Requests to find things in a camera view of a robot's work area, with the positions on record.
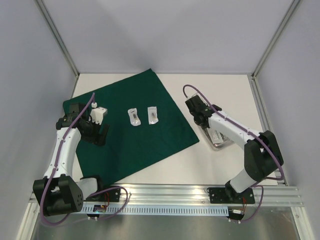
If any aluminium frame post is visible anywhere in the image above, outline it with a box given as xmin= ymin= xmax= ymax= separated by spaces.
xmin=251 ymin=0 xmax=303 ymax=78
xmin=34 ymin=0 xmax=80 ymax=77

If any grey slotted cable duct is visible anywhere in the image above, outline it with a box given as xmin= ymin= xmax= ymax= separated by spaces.
xmin=80 ymin=204 xmax=229 ymax=217

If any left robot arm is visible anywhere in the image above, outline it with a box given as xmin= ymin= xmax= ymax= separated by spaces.
xmin=32 ymin=103 xmax=109 ymax=217

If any left aluminium frame post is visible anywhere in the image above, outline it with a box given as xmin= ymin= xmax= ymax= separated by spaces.
xmin=34 ymin=0 xmax=80 ymax=77

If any green surgical cloth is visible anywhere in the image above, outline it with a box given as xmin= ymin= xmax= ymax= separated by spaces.
xmin=62 ymin=69 xmax=199 ymax=185

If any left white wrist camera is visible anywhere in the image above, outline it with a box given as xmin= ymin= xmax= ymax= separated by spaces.
xmin=90 ymin=107 xmax=108 ymax=125

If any suture packet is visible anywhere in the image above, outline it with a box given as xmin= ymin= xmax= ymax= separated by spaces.
xmin=187 ymin=91 xmax=202 ymax=99
xmin=207 ymin=128 xmax=224 ymax=144

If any clear pouch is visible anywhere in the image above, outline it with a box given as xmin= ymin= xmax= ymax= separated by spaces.
xmin=147 ymin=106 xmax=159 ymax=125
xmin=127 ymin=108 xmax=141 ymax=127

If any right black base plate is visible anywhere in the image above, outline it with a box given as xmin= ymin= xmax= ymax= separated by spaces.
xmin=206 ymin=187 xmax=256 ymax=204

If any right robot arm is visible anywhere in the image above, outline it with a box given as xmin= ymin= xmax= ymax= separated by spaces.
xmin=185 ymin=95 xmax=284 ymax=203

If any aluminium front rail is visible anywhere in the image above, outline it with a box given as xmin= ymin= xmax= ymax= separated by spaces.
xmin=29 ymin=182 xmax=304 ymax=207

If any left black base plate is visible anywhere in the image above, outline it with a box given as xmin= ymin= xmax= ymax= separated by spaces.
xmin=86 ymin=185 xmax=122 ymax=203

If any right aluminium frame post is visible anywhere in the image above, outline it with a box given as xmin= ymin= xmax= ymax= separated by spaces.
xmin=251 ymin=0 xmax=303 ymax=78

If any stainless steel tray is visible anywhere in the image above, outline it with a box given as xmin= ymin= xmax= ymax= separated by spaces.
xmin=197 ymin=124 xmax=234 ymax=151

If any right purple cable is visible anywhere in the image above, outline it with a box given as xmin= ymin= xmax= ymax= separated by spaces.
xmin=182 ymin=84 xmax=286 ymax=223

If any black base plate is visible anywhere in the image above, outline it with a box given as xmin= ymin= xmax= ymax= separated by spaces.
xmin=206 ymin=187 xmax=256 ymax=204
xmin=86 ymin=185 xmax=122 ymax=203

